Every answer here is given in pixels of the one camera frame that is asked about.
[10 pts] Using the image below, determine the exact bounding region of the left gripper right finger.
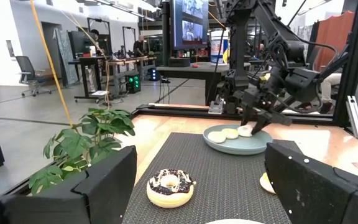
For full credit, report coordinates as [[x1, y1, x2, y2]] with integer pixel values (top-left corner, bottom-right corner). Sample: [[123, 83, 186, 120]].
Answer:
[[264, 142, 358, 224]]

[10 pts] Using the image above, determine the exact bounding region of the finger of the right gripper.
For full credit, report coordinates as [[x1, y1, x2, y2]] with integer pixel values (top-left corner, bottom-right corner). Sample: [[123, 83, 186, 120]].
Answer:
[[241, 105, 256, 126], [250, 112, 293, 136]]

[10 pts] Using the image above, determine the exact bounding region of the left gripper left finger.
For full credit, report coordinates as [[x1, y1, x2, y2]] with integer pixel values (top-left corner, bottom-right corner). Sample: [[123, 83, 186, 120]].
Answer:
[[4, 145, 138, 224]]

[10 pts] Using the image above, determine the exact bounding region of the small pink white donut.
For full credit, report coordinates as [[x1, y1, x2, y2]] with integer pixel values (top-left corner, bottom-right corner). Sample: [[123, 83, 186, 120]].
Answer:
[[237, 124, 254, 138]]

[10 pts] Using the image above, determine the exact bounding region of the small yellow donut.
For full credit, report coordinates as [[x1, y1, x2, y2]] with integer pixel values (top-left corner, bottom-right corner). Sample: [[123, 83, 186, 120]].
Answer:
[[221, 128, 239, 140]]

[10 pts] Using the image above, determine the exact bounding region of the yellow donut with chocolate stripes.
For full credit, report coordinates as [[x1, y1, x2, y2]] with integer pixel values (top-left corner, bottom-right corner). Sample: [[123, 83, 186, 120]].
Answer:
[[208, 131, 227, 144]]

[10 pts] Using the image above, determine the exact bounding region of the small orange donut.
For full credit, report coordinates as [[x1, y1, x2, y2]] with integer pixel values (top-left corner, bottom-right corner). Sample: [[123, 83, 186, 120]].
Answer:
[[259, 172, 276, 195]]

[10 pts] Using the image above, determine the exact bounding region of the chocolate donut with white drizzle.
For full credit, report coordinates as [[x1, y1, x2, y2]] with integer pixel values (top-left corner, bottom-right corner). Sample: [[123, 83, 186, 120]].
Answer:
[[146, 169, 197, 208]]

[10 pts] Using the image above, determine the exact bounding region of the teal round plate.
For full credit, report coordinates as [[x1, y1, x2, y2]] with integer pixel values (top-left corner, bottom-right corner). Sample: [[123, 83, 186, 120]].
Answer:
[[203, 124, 273, 156]]

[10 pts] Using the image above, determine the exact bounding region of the green potted plant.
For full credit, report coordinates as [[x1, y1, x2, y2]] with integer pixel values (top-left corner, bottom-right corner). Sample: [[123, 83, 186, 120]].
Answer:
[[28, 107, 136, 196]]

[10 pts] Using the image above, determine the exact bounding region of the person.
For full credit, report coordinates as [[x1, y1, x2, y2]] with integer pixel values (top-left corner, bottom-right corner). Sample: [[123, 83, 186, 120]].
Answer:
[[296, 51, 358, 114], [132, 35, 146, 57], [89, 29, 101, 57]]

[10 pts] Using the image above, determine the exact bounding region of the white bucket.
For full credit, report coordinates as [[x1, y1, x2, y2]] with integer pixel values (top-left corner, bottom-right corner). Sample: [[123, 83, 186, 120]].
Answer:
[[210, 29, 231, 65]]

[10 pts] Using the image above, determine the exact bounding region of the grey table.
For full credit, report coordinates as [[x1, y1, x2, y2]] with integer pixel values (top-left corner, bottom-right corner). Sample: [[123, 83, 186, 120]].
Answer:
[[156, 62, 252, 105]]

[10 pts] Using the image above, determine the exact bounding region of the grey woven placemat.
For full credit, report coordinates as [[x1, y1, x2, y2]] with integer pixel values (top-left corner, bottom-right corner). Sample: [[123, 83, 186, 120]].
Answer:
[[121, 132, 304, 224]]

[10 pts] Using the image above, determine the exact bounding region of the white round plate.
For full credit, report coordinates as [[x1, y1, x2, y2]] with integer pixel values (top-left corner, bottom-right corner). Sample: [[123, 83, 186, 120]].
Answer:
[[204, 218, 265, 224]]

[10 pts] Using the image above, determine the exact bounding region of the orange partition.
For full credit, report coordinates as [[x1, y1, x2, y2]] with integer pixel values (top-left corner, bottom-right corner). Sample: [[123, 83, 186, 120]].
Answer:
[[314, 11, 356, 73]]

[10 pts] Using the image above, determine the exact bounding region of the large display screen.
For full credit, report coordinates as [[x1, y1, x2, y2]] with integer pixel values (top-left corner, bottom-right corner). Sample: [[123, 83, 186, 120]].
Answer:
[[169, 0, 209, 50]]

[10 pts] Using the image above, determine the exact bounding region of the computer with green lights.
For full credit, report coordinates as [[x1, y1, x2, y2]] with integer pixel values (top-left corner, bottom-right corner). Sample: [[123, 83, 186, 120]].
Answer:
[[126, 73, 142, 94]]

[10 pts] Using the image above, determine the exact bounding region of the wooden workbench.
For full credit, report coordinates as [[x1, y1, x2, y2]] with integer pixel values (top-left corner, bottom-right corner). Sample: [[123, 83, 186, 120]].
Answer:
[[68, 55, 157, 104]]

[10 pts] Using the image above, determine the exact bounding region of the grey office chair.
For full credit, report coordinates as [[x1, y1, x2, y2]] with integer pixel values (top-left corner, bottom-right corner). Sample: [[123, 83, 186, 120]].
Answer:
[[14, 55, 53, 97]]

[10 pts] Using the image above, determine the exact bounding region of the silver metal bracket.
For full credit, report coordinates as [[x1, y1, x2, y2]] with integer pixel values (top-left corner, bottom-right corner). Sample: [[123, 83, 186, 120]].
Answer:
[[346, 95, 358, 142]]

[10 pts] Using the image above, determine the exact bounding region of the black aluminium frame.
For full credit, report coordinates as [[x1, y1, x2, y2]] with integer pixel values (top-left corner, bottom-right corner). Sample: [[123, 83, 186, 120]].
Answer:
[[131, 0, 358, 150]]

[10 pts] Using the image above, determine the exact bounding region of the yellow hanging cable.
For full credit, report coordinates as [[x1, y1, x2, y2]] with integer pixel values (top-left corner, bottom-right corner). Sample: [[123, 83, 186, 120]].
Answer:
[[29, 0, 74, 127]]

